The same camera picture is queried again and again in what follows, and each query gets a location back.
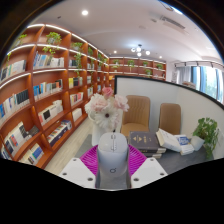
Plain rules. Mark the green potted plant white pot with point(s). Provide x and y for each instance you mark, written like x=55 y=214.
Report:
x=206 y=131

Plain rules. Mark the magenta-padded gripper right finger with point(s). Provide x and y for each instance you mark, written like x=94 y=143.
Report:
x=148 y=171

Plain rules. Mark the thick white book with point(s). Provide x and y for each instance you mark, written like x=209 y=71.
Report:
x=168 y=140

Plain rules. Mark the white book with blue cover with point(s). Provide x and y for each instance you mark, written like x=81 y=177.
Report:
x=185 y=143

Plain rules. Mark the multi-bulb ceiling lamp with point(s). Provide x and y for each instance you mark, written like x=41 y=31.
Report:
x=139 y=50

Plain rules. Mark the glass window with curtains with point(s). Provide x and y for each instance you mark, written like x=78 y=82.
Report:
x=206 y=81

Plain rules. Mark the pink and white flower bouquet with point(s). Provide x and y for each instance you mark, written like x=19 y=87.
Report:
x=105 y=106

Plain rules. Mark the orange shelf unit with plants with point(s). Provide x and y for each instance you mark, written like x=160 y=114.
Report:
x=136 y=66

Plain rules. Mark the white computer mouse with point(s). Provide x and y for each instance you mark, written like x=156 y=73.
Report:
x=112 y=153

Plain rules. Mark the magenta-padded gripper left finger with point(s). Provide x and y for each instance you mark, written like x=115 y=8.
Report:
x=78 y=171

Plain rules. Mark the ceiling air vent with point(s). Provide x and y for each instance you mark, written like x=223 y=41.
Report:
x=172 y=22

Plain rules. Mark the white ceramic pitcher vase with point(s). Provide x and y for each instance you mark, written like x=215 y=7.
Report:
x=95 y=136

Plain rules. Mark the large orange wooden bookshelf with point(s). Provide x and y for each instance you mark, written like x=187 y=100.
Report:
x=43 y=100

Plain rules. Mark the tan upholstered chair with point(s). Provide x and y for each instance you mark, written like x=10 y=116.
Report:
x=170 y=116
x=135 y=113

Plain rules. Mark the thick dark hardcover book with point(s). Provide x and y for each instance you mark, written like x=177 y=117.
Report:
x=143 y=140
x=155 y=154

